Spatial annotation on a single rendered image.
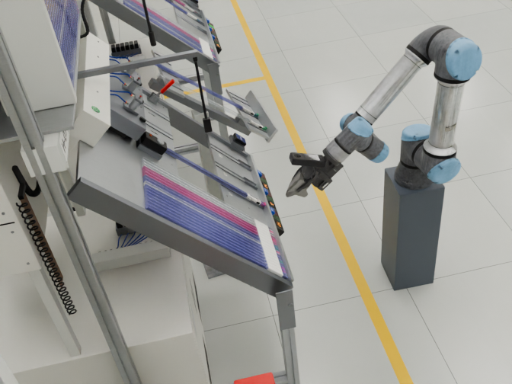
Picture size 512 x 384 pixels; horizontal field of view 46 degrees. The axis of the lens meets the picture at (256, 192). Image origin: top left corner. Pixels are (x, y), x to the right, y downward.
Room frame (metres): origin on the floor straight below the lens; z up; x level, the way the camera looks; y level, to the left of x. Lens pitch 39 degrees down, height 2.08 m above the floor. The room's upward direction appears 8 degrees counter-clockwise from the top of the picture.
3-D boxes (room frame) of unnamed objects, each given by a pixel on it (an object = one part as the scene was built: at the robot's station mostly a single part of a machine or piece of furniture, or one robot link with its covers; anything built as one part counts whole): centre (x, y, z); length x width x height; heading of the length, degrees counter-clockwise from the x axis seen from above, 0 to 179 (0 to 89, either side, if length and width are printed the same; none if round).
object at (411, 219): (1.81, -0.62, 0.27); 0.18 x 0.18 x 0.55; 5
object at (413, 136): (1.81, -0.63, 0.72); 0.13 x 0.12 x 0.14; 15
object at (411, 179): (1.81, -0.62, 0.60); 0.15 x 0.15 x 0.10
